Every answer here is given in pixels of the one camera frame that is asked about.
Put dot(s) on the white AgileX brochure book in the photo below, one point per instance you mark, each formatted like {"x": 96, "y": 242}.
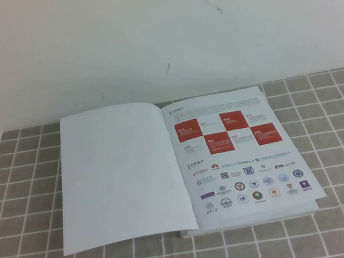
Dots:
{"x": 133, "y": 174}

